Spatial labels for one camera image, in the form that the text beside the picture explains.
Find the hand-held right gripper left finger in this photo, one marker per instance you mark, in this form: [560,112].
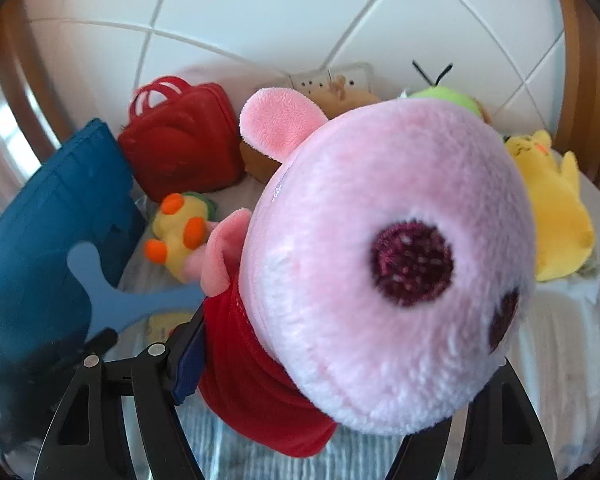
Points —
[190,360]

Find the brown capybara plush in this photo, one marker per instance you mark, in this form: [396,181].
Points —
[350,102]

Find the flat blue plastic hanger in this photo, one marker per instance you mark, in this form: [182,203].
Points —
[120,305]

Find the pig plush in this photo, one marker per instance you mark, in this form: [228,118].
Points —
[380,260]

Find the tan plush toy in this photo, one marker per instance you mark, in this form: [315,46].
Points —
[482,112]

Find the red hard case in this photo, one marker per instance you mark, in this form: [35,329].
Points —
[180,150]

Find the green bug plush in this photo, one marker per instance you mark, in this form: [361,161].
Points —
[440,95]

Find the white wall socket panel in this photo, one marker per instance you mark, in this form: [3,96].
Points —
[310,80]

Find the wooden headboard frame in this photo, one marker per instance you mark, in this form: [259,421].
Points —
[575,85]
[20,85]

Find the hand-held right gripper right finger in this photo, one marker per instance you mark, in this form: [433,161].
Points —
[485,440]

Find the yellow duck plush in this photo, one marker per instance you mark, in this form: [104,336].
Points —
[175,240]

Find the yellow mouse plush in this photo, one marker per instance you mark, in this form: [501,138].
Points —
[555,210]

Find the blue plastic crate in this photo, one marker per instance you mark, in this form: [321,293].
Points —
[40,210]

